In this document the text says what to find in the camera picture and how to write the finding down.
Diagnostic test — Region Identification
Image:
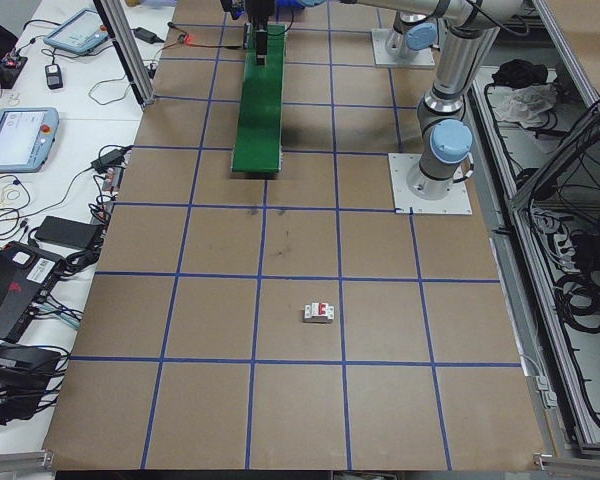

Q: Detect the V-shaped metal bar frame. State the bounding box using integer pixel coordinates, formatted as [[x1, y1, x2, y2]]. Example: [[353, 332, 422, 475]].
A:
[[469, 0, 600, 459]]

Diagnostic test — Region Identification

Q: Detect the aluminium upright post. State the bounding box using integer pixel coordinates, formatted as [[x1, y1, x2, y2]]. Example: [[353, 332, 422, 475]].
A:
[[92, 0, 157, 107]]

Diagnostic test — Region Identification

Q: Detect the small terminal board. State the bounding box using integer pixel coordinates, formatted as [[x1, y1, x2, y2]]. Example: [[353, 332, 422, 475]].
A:
[[101, 166, 127, 195]]

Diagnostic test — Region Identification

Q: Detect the black cloth bundle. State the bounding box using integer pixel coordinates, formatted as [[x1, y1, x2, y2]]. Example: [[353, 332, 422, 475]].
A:
[[492, 58, 549, 86]]

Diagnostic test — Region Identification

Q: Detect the black computer box white label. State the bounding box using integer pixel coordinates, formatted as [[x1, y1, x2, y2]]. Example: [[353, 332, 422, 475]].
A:
[[0, 239, 65, 344]]

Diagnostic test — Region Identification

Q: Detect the large black power adapter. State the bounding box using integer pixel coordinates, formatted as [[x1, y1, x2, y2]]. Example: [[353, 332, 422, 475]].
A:
[[32, 214, 105, 250]]

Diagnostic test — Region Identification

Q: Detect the white red circuit breaker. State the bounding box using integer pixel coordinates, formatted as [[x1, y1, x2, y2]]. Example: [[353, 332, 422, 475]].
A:
[[301, 301, 337, 326]]

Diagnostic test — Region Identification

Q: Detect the black cable coil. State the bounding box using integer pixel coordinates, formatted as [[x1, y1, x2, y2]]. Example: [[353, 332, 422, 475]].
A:
[[554, 269, 600, 332]]

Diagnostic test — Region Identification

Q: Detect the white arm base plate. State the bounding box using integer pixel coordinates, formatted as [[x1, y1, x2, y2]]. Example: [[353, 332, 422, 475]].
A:
[[371, 27, 437, 67], [388, 152, 475, 216]]

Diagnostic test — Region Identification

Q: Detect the black handheld remote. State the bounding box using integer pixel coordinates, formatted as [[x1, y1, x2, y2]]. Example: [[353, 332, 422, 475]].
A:
[[43, 62, 65, 91]]

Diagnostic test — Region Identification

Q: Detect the black electronics box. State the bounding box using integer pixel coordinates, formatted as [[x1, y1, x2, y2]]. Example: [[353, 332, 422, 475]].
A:
[[0, 342, 70, 426]]

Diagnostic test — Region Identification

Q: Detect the small red black circuit board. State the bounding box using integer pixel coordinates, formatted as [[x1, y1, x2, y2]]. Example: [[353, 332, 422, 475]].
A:
[[0, 49, 29, 69]]

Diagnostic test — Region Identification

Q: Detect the long black power adapter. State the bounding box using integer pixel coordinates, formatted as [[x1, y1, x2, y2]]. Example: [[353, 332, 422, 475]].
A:
[[132, 27, 165, 45]]

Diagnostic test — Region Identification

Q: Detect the blue grey teach pendant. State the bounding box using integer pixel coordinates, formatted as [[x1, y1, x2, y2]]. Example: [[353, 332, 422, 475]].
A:
[[0, 106, 61, 175], [43, 7, 113, 57]]

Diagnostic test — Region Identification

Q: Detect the white crumpled cloth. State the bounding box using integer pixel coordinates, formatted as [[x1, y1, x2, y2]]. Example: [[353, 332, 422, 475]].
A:
[[497, 82, 559, 129]]

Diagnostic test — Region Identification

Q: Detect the green conveyor belt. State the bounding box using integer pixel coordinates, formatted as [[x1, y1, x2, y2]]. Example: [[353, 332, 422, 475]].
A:
[[228, 22, 288, 180]]

